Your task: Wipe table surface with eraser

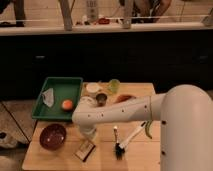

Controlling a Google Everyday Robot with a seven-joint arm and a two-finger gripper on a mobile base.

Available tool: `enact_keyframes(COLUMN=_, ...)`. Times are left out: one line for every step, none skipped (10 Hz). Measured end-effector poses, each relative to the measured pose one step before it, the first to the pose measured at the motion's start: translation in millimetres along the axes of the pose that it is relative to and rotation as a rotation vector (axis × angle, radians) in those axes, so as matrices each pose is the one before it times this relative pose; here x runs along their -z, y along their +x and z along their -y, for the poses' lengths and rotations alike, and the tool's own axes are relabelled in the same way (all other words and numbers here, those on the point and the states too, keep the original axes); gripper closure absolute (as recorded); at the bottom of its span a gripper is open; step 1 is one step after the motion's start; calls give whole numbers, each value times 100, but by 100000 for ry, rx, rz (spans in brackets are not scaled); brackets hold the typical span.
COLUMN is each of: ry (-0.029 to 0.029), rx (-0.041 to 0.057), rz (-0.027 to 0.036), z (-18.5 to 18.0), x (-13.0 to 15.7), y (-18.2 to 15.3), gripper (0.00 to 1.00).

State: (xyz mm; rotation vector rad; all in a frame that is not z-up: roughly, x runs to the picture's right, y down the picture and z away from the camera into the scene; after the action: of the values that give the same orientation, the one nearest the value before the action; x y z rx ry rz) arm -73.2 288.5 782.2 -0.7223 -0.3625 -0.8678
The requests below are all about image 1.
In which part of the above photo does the red object on shelf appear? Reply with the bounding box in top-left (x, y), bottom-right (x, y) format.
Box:
top-left (98, 18), bottom-right (110, 25)

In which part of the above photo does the white small bowl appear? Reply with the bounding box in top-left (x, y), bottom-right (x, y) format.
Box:
top-left (86, 83), bottom-right (100, 94)

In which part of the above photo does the wooden board eraser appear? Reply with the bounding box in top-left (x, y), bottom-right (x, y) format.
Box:
top-left (75, 140), bottom-right (95, 162)

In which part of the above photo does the green chili pepper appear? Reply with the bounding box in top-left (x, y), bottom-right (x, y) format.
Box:
top-left (145, 121), bottom-right (153, 139)

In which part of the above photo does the crumpled white paper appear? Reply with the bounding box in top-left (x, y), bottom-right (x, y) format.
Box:
top-left (42, 88), bottom-right (54, 107)

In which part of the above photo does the dark metal cup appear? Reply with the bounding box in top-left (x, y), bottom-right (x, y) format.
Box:
top-left (96, 93), bottom-right (107, 106)

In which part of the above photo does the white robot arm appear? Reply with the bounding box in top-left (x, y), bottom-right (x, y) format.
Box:
top-left (72, 84), bottom-right (213, 171)

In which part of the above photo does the green plastic tray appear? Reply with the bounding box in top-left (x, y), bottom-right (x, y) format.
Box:
top-left (32, 77), bottom-right (83, 121)

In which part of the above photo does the black brush white handle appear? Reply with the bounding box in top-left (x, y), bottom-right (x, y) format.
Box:
top-left (113, 127), bottom-right (125, 160)

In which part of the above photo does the green translucent cup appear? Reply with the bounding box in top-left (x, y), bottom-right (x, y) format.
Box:
top-left (108, 79), bottom-right (120, 94)

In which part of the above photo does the dark red bowl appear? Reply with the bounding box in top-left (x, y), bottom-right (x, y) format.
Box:
top-left (39, 124), bottom-right (67, 150)

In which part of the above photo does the orange fruit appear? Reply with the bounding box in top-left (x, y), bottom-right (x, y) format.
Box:
top-left (61, 99), bottom-right (73, 111)

